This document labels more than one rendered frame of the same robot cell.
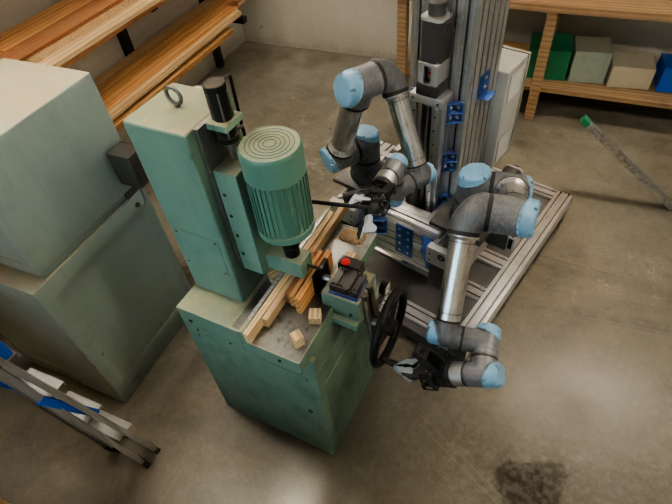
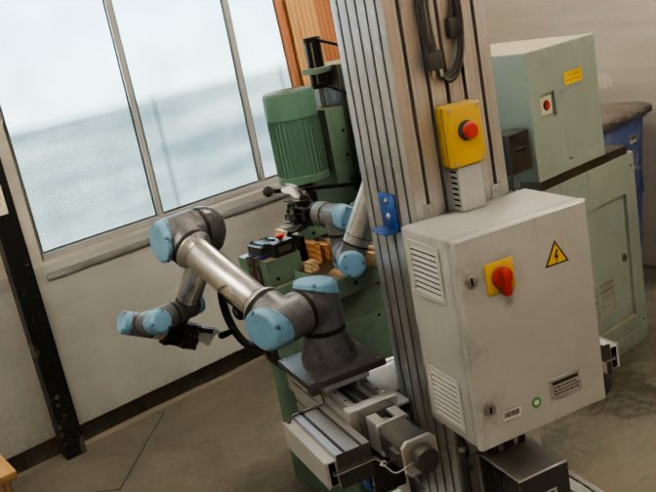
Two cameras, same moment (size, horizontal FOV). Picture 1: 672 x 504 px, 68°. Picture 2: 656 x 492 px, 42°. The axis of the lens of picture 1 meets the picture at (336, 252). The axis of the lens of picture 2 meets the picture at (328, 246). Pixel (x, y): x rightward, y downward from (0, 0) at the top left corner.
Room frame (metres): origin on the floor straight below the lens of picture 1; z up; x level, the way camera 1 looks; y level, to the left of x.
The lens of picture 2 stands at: (2.36, -2.42, 1.72)
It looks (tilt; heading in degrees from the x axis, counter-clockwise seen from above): 16 degrees down; 115
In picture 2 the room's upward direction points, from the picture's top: 11 degrees counter-clockwise
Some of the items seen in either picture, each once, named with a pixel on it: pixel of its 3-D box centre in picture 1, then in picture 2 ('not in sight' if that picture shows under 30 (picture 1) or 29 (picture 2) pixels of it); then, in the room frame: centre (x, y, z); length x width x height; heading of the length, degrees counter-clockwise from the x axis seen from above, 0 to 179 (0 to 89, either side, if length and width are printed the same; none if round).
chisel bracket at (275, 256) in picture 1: (289, 260); (318, 225); (1.13, 0.16, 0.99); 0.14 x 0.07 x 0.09; 59
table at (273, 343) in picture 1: (327, 292); (297, 270); (1.07, 0.04, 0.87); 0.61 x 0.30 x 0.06; 149
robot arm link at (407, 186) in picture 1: (397, 189); (345, 251); (1.39, -0.25, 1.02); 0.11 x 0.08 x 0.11; 119
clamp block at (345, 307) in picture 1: (349, 291); (274, 266); (1.03, -0.03, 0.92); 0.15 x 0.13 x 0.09; 149
